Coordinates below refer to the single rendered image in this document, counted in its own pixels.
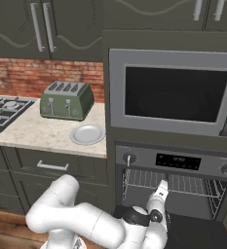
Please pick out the green four-slot toaster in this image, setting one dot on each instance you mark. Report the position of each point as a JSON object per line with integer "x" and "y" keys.
{"x": 66, "y": 103}

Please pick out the dark green lower cupboard door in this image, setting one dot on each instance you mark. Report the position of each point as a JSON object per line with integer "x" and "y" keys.
{"x": 30, "y": 191}

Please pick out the silver built-in oven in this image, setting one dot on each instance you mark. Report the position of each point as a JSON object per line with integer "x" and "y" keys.
{"x": 180, "y": 162}

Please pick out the black gas hob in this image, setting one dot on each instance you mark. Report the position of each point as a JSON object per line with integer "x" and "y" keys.
{"x": 6, "y": 112}

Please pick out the black oven door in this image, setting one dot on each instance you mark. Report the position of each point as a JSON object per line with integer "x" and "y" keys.
{"x": 199, "y": 231}

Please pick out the grey round plate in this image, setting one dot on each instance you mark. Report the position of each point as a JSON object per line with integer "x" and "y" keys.
{"x": 87, "y": 134}

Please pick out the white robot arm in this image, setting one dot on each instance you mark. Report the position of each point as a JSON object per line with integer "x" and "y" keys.
{"x": 85, "y": 223}

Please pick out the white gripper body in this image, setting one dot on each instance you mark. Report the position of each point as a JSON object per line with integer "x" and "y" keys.
{"x": 162, "y": 186}

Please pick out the silver microwave oven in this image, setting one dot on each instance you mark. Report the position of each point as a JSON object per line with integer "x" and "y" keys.
{"x": 173, "y": 94}

